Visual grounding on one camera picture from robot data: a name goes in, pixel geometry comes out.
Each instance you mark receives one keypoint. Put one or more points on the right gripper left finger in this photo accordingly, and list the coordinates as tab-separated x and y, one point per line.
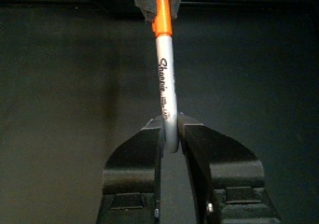
132	162

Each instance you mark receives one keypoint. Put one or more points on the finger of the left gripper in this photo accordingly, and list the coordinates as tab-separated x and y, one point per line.
176	0
145	0

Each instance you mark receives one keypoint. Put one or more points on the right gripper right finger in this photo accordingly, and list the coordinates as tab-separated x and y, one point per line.
224	165

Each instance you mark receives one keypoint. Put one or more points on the grey marker pen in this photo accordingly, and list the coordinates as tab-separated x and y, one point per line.
166	87

